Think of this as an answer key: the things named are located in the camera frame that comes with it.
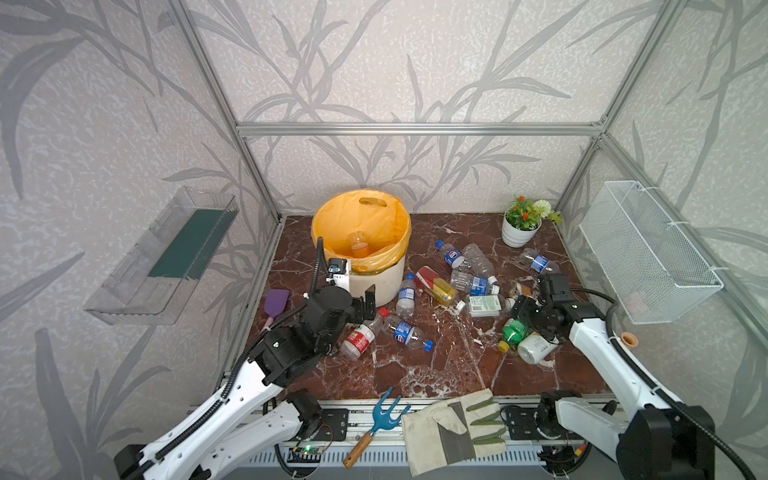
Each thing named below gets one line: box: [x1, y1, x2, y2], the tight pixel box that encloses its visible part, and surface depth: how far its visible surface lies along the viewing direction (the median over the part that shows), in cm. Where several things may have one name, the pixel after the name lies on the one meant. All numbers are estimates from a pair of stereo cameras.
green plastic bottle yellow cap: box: [498, 317, 528, 353], surface depth 86 cm
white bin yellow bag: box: [311, 189, 412, 306], surface depth 90 cm
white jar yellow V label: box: [517, 332, 559, 365], surface depth 83 cm
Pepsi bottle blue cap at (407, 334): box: [385, 317, 434, 352], surface depth 86 cm
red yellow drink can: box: [415, 266, 458, 307], surface depth 96 cm
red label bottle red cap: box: [340, 307, 390, 361], surface depth 84 cm
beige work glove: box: [402, 389, 506, 476], surface depth 74 cm
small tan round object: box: [621, 332, 639, 348], surface depth 77 cm
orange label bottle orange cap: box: [348, 231, 369, 258], surface depth 98 cm
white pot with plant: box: [502, 195, 563, 248], surface depth 106 cm
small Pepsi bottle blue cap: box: [435, 240, 472, 271], surface depth 104 cm
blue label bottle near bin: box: [396, 273, 416, 320], surface depth 93 cm
